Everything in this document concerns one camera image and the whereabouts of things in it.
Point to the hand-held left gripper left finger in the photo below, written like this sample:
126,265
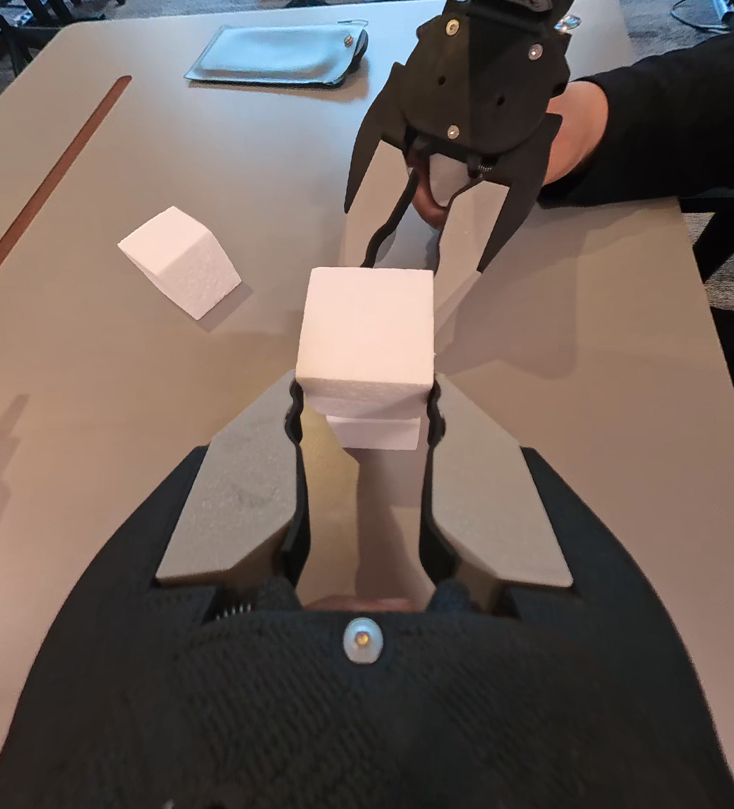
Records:
234,505

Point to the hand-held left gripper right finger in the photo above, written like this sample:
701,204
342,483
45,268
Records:
499,505

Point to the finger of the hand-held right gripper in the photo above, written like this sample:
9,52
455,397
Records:
468,227
392,221

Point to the white hard foam cube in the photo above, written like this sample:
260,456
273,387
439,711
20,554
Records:
367,328
177,259
373,433

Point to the person's right forearm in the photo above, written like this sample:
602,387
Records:
689,114

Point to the person's right hand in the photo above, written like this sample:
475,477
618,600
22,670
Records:
578,126

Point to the grey flat pouch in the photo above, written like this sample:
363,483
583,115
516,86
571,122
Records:
278,54

